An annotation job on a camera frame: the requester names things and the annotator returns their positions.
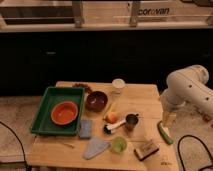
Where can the yellow banana piece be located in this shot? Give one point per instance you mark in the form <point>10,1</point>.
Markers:
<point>112,108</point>

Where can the brown dried item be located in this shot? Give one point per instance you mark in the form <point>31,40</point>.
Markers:
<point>86,87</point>

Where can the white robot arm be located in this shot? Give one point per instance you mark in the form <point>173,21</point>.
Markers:
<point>187,85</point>

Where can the orange fruit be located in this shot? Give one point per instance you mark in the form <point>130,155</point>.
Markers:
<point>112,118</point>

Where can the blue grey sponge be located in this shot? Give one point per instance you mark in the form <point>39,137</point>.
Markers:
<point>85,129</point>

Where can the white paper cup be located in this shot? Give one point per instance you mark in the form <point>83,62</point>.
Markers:
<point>118,85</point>

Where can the green pepper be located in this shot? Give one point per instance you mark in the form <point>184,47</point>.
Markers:
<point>163,134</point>

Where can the small green cup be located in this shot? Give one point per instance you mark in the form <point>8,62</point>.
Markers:
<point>119,145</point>

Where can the green plastic tray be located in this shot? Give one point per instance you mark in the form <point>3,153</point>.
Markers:
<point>42,123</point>

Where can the metal measuring cup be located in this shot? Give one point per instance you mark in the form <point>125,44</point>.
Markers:
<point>131,121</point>

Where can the wooden block eraser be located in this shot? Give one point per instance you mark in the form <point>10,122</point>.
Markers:
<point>147,149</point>

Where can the black white brush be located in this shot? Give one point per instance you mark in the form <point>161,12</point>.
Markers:
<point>110,128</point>

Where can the grey folded cloth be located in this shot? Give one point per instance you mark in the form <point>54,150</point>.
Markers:
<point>95,147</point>

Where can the orange bowl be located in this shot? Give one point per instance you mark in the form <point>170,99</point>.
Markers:
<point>64,113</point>

